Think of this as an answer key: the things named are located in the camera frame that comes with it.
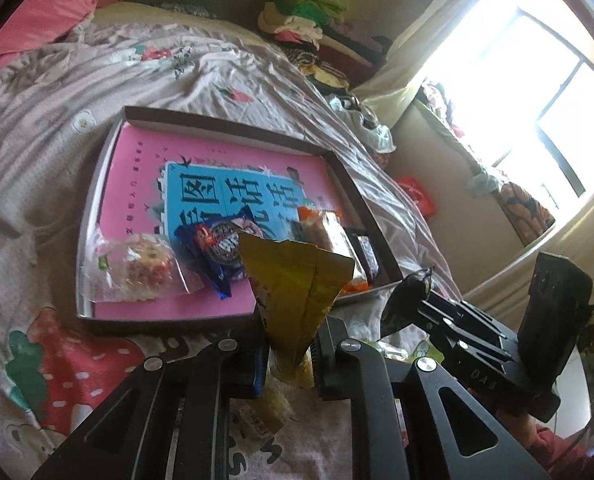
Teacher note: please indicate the cream curtain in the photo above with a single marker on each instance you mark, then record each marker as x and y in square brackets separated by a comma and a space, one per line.
[392, 89]

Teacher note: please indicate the pink folded quilt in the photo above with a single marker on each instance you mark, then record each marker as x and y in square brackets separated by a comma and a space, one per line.
[36, 23]

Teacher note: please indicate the blue Oreo cookie packet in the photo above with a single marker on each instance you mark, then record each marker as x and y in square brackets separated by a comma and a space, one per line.
[214, 245]

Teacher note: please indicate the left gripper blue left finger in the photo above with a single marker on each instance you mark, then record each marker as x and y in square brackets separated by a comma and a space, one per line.
[243, 366]

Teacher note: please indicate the black chocolate snack packet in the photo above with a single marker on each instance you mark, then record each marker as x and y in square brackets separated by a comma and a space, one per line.
[362, 245]

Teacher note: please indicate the pile of folded clothes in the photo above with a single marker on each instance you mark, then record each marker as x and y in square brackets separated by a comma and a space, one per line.
[336, 53]

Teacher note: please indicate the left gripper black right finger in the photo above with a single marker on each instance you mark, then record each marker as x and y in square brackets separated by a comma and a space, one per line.
[339, 362]

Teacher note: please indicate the shallow brown cardboard box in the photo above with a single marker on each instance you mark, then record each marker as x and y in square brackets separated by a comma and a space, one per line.
[205, 305]

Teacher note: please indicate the red plastic bag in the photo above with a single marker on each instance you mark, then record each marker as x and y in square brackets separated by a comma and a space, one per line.
[418, 194]

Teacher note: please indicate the orange wafer biscuit packet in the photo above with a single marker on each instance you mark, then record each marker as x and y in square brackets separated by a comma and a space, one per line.
[323, 229]

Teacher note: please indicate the small yellow green snack packet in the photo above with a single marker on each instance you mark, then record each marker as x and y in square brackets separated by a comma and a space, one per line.
[262, 418]

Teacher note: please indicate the white plastic bag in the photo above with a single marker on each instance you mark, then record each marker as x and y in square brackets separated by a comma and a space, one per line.
[362, 121]

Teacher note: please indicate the clear packet pink candy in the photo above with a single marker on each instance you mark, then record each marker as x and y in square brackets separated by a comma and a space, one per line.
[140, 267]

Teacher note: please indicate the clothes on window sill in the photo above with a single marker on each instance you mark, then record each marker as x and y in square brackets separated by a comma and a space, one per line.
[529, 218]

